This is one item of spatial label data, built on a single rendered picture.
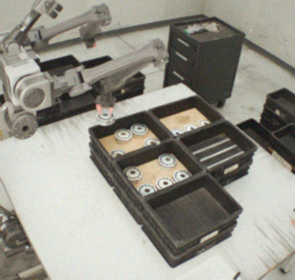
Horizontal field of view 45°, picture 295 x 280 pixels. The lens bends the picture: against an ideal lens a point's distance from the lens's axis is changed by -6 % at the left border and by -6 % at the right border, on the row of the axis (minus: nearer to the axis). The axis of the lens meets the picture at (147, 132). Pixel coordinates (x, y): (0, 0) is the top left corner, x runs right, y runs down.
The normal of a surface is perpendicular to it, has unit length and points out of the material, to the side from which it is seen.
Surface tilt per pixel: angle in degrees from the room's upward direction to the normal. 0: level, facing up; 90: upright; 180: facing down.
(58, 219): 0
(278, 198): 0
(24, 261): 0
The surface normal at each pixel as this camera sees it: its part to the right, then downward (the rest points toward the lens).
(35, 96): 0.55, 0.56
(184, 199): 0.07, -0.77
